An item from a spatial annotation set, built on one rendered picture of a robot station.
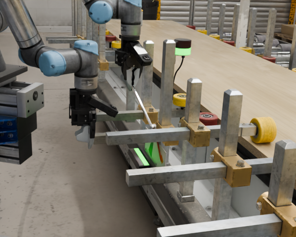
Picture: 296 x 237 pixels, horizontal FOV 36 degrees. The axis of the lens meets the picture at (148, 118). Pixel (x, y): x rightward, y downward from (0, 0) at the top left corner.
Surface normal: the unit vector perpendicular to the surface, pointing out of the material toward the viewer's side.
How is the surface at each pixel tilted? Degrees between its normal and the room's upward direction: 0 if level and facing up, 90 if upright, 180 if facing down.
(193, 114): 90
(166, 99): 90
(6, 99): 90
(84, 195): 0
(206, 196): 0
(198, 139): 90
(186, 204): 0
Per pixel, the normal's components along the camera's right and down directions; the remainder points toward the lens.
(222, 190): 0.27, 0.33
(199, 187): 0.04, -0.94
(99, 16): 0.03, 0.33
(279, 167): -0.96, 0.05
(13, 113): -0.25, 0.31
